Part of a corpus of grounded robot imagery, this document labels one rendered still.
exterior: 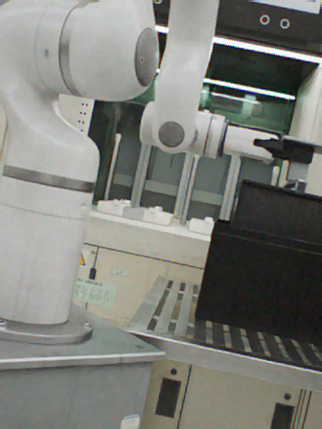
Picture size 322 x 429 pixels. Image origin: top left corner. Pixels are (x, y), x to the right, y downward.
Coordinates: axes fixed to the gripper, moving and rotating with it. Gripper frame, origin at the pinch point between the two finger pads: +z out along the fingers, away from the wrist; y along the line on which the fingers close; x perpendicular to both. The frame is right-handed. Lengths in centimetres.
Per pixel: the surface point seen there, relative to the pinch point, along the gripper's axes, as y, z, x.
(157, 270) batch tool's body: -30, -25, -32
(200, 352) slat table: 31.6, -11.3, -34.3
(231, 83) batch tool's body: -80, -19, 28
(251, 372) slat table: 31.4, -3.6, -35.4
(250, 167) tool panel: -120, -5, 5
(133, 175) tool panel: -119, -51, -8
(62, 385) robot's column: 49, -26, -37
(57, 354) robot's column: 50, -27, -34
